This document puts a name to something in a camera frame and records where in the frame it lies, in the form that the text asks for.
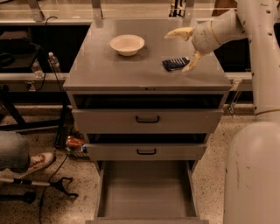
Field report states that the black middle drawer handle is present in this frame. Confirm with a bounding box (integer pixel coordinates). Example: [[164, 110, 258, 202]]
[[136, 149, 157, 156]]

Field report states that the grey middle drawer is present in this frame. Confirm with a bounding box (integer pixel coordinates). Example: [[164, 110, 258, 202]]
[[85, 133, 207, 161]]

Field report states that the blue jeans leg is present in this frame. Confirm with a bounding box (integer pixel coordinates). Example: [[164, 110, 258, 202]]
[[0, 131, 30, 173]]

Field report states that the black reacher grabber tool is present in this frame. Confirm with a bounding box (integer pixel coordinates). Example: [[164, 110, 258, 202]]
[[0, 177, 78, 197]]

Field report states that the black metal stand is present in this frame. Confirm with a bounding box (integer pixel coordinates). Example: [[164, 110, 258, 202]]
[[0, 85, 70, 149]]

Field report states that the black drawer handle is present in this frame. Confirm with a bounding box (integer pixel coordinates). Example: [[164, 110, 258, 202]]
[[136, 149, 157, 156], [135, 115, 160, 123]]

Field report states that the white and orange sneaker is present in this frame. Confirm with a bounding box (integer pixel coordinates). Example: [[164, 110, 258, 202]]
[[0, 152, 55, 179]]

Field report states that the orange snack bag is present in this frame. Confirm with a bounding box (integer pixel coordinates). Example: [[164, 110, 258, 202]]
[[66, 136, 85, 148]]

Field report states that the grey top drawer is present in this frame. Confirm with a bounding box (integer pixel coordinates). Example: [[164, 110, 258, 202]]
[[73, 94, 222, 134]]

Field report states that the clear water bottle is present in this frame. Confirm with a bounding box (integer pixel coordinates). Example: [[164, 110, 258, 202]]
[[48, 52, 61, 74], [31, 59, 44, 79]]

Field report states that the black top drawer handle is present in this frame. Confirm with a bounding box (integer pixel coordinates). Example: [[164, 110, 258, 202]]
[[135, 115, 160, 123]]

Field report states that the dark blue snack bar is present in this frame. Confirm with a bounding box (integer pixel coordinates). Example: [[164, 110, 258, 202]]
[[162, 57, 190, 72]]

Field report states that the grey drawer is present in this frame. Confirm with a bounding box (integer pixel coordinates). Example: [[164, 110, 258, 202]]
[[85, 161, 209, 224], [85, 133, 207, 161], [73, 94, 222, 134]]

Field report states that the black floor cable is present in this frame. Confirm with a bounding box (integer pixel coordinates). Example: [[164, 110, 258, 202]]
[[38, 153, 70, 224]]

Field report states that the grey drawer cabinet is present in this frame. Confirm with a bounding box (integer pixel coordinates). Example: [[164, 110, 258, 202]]
[[62, 17, 233, 224]]

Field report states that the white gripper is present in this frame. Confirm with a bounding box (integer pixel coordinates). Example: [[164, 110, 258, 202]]
[[164, 20, 221, 72]]

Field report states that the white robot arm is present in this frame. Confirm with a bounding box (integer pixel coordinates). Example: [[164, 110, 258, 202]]
[[165, 0, 280, 224]]

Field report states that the grey bottom drawer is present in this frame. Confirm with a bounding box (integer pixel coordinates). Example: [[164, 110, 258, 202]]
[[85, 161, 209, 224]]

